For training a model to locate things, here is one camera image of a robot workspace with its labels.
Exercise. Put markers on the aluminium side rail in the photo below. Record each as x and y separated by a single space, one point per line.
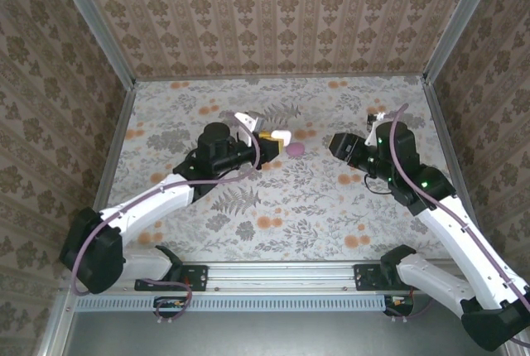
114 149
445 136

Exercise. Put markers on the small black connector box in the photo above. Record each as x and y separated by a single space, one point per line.
397 302

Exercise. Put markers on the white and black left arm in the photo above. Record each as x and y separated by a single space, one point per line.
145 207

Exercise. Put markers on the pink earbuds charging case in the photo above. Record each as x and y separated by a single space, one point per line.
295 150

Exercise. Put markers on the grey metal panel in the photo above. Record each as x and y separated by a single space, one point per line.
269 335

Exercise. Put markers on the thin aluminium wall rail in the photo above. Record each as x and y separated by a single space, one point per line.
207 78

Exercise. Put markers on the aluminium frame strut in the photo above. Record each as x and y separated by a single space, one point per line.
54 331

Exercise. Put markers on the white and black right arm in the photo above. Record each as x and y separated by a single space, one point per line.
455 227

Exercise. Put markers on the wide aluminium base rail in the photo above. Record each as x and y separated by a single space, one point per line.
281 277

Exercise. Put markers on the aluminium corner post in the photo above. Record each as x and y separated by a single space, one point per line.
99 20
459 20

